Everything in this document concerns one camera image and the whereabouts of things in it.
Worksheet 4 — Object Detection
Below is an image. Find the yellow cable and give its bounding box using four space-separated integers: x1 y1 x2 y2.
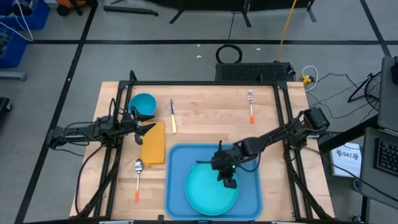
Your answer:
276 0 299 63

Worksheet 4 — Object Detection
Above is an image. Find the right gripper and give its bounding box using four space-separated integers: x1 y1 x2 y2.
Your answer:
195 140 239 190

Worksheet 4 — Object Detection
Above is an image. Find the orange object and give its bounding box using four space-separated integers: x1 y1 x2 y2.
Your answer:
55 0 88 9

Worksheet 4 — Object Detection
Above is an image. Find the blue bowl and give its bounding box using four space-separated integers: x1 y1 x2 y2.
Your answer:
128 93 157 118

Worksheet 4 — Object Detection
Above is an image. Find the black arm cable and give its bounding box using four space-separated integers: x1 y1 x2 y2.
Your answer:
329 161 398 203
74 144 105 216

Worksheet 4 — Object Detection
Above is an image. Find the black object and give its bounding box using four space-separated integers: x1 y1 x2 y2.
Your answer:
0 96 13 126

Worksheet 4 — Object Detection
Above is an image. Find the teal plate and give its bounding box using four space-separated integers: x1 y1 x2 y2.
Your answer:
184 161 240 217

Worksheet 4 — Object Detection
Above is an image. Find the black cart bar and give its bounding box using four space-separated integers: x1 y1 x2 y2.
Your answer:
317 114 379 154

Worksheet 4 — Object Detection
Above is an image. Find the grey flat bar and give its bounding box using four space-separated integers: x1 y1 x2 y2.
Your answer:
0 71 28 82

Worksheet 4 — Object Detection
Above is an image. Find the black metal frame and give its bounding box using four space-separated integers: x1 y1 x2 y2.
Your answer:
73 70 335 224

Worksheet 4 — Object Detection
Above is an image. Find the black perforated computer case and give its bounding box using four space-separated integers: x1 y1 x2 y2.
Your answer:
215 62 295 83

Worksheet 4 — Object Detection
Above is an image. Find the thin white cable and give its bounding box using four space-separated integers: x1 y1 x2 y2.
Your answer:
0 0 34 42

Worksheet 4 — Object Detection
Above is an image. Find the blue storage bin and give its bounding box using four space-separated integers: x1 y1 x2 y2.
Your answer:
0 0 51 32
0 27 28 69

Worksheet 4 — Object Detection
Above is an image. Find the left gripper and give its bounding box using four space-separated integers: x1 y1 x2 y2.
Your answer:
123 106 157 147

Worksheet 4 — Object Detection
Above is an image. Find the knife with cream handle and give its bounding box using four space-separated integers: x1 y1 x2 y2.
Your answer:
169 99 178 134

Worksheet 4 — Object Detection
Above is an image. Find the yellow cloth napkin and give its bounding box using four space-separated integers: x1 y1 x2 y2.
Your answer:
140 121 166 167

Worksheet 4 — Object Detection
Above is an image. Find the black wire fan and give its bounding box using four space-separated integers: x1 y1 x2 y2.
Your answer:
347 70 382 110

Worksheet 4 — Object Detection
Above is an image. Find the spoon with orange handle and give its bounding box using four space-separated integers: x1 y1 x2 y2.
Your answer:
134 159 144 204

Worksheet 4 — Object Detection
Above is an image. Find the white looped cable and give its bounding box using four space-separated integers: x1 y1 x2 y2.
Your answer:
300 65 319 91

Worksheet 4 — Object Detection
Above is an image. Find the fork with orange handle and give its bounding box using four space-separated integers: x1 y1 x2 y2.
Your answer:
247 90 256 125

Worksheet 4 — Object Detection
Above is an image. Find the thin black floor cable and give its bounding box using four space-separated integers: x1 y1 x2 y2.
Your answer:
306 72 379 121

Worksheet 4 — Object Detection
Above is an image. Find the grey laptop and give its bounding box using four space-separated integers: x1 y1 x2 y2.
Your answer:
353 55 398 210

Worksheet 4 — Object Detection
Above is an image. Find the blue plastic tray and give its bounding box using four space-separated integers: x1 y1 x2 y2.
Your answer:
164 142 264 222

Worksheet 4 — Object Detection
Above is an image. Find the black partition screen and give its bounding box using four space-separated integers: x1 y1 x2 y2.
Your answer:
108 0 317 29

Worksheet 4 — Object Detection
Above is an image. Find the coiled black cable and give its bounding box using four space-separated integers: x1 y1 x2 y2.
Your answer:
215 44 243 65

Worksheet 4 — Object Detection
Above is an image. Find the white printed box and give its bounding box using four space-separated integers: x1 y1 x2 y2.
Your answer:
328 142 363 179

